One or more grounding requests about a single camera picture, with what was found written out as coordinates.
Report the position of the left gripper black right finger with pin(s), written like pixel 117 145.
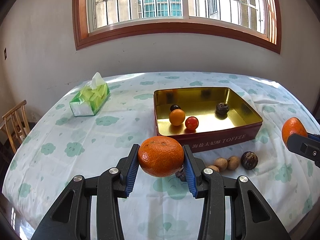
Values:
pixel 251 215

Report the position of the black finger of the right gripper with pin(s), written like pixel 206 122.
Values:
pixel 305 147
pixel 315 137

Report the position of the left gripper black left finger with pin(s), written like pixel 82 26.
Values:
pixel 69 217

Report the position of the dark wrinkled passion fruit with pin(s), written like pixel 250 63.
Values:
pixel 249 160
pixel 222 108

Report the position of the small orange tangerine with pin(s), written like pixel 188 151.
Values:
pixel 160 156

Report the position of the red cherry tomato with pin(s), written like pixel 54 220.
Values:
pixel 191 123

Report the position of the large orange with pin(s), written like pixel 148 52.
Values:
pixel 177 117

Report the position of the small dark fruit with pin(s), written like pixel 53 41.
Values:
pixel 174 107

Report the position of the dark wooden chair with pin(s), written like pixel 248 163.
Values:
pixel 316 109

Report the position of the brown longan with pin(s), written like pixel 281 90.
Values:
pixel 221 164
pixel 233 163
pixel 214 168

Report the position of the dark dried fruit piece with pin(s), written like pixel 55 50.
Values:
pixel 180 174

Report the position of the red toffee tin box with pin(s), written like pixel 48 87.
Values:
pixel 240 124

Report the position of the green tissue pack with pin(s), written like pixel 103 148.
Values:
pixel 89 100

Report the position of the wooden-framed window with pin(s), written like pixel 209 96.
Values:
pixel 257 22

